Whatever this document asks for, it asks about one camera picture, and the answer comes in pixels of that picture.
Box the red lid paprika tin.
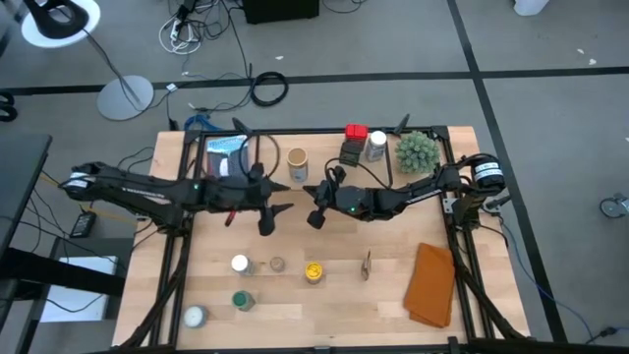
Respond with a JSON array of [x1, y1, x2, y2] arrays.
[[344, 123, 370, 143]]

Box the yellow lid chili onion jar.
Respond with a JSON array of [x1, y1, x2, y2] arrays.
[[304, 261, 324, 285]]

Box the blue cable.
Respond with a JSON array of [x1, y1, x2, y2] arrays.
[[184, 113, 217, 132]]

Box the grey caster wheel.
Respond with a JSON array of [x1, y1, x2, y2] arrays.
[[599, 194, 629, 220]]

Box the folded orange cloth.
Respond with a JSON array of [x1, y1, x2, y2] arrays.
[[403, 242, 457, 329]]

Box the black power adapter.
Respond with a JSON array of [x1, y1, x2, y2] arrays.
[[70, 210, 98, 239]]

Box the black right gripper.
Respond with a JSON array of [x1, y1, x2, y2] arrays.
[[302, 166, 382, 230]]

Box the blue packaged item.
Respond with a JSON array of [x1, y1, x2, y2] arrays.
[[205, 135, 251, 179]]

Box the wooden shelf with black legs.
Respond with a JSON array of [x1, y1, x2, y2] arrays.
[[251, 131, 394, 198]]

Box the white round floor lamp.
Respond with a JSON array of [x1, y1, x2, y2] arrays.
[[20, 0, 156, 122]]

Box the coiled black cable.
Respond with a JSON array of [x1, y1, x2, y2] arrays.
[[250, 71, 290, 108]]

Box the black chair wheels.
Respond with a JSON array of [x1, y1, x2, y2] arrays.
[[0, 90, 19, 123]]

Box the white cable bundle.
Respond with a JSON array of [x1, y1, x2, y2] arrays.
[[158, 14, 202, 55]]

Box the black metal rig frame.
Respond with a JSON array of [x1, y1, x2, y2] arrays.
[[117, 112, 629, 354]]

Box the black box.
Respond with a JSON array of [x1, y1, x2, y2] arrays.
[[243, 0, 320, 25]]

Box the white lid spice jar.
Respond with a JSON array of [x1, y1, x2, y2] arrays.
[[366, 130, 388, 163], [230, 254, 256, 277]]

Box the black desk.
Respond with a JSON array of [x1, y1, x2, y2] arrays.
[[0, 133, 127, 354]]

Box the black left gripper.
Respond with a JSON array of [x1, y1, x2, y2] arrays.
[[215, 164, 296, 237]]

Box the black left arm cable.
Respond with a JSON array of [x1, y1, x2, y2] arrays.
[[238, 132, 282, 181]]

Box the artificial green potted plant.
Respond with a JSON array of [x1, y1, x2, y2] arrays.
[[395, 130, 442, 175]]

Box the white box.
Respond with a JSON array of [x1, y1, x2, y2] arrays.
[[39, 255, 119, 324]]

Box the green lid spice jar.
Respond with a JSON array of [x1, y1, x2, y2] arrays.
[[232, 289, 256, 313]]

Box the tan lid spice jar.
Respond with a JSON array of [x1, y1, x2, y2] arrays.
[[287, 147, 310, 184]]

